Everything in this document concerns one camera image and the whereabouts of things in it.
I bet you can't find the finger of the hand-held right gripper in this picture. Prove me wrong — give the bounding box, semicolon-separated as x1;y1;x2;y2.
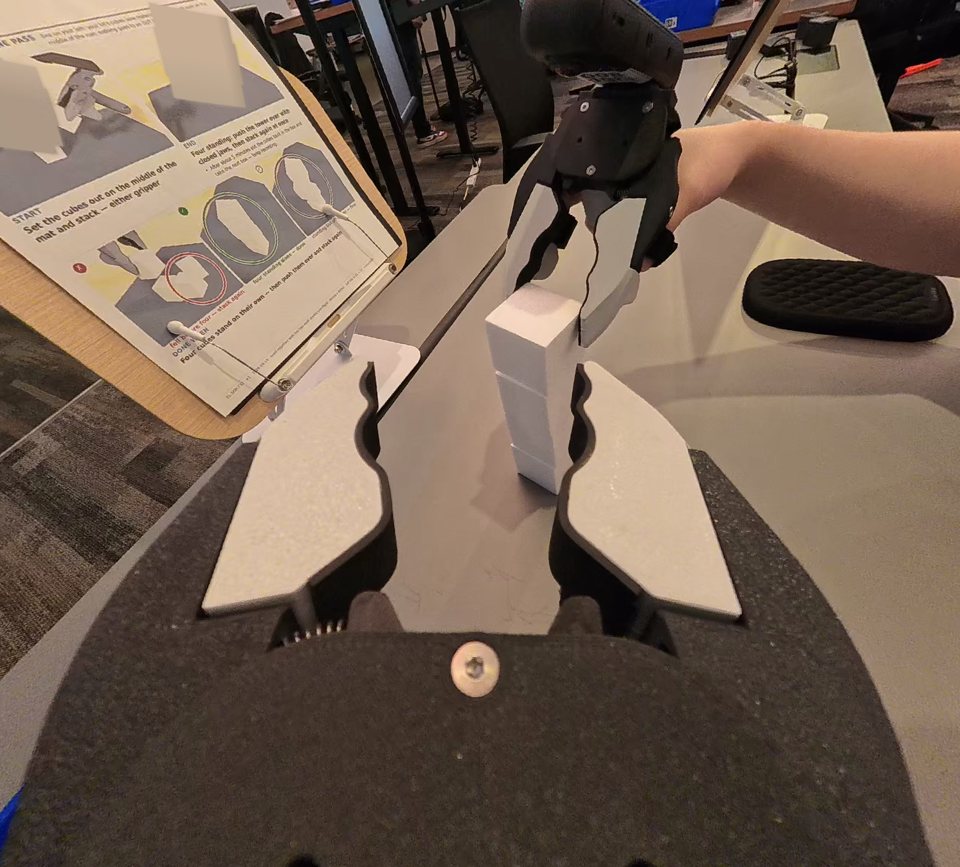
510;177;579;298
577;194;651;349

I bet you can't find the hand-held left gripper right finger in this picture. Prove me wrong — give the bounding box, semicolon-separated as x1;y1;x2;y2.
549;360;744;639

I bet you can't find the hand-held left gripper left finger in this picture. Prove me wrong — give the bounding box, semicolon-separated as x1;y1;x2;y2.
202;360;397;630

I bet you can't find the person's right forearm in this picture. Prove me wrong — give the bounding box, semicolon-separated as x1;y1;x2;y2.
716;119;960;277

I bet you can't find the person's right hand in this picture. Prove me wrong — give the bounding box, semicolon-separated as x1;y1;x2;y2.
666;126;735;232

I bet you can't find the black office chair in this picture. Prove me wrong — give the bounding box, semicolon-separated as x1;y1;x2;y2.
456;0;558;183

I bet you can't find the wooden document board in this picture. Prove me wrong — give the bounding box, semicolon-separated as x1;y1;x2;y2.
0;0;408;441

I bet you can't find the black mesh wrist rest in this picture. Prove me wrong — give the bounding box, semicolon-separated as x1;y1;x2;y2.
742;258;955;343

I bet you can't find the dark display panel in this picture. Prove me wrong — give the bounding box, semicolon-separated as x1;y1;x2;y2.
330;0;421;127

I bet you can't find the black floor stand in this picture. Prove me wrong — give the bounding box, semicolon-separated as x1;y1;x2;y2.
258;0;438;240

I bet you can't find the black monitor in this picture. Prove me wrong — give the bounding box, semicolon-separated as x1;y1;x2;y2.
231;4;288;69

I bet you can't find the printed instruction sheet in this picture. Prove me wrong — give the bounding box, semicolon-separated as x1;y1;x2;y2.
0;0;402;418

